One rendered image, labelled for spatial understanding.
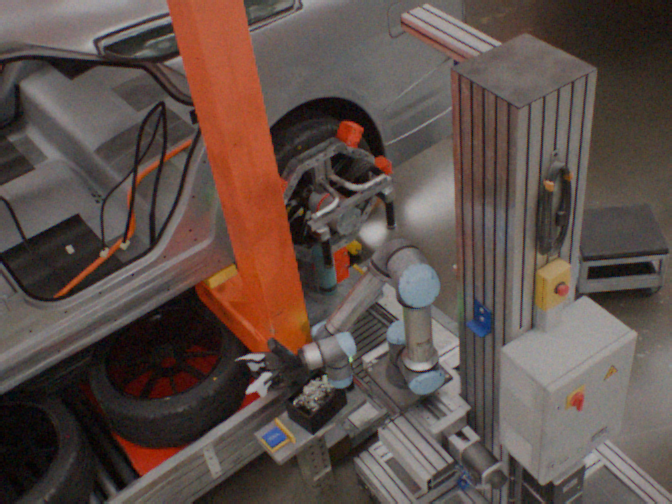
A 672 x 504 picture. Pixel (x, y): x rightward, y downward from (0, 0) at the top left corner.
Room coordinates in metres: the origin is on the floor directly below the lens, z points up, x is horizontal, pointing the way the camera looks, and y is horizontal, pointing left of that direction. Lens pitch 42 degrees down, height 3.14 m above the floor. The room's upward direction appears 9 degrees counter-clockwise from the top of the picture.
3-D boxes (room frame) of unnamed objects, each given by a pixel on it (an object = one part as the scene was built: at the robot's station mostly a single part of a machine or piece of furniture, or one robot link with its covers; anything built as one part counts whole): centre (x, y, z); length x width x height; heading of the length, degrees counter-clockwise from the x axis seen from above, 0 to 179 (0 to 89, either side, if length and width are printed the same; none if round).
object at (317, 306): (3.01, 0.11, 0.32); 0.40 x 0.30 x 0.28; 122
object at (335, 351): (1.71, 0.05, 1.21); 0.11 x 0.08 x 0.09; 103
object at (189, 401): (2.47, 0.78, 0.39); 0.66 x 0.66 x 0.24
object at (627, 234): (2.96, -1.35, 0.17); 0.43 x 0.36 x 0.34; 84
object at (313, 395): (2.08, 0.17, 0.51); 0.20 x 0.14 x 0.13; 131
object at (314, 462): (2.04, 0.22, 0.21); 0.10 x 0.10 x 0.42; 32
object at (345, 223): (2.80, -0.02, 0.85); 0.21 x 0.14 x 0.14; 32
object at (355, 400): (2.06, 0.20, 0.44); 0.43 x 0.17 x 0.03; 122
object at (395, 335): (1.89, -0.18, 0.98); 0.13 x 0.12 x 0.14; 13
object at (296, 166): (2.87, 0.02, 0.85); 0.54 x 0.07 x 0.54; 122
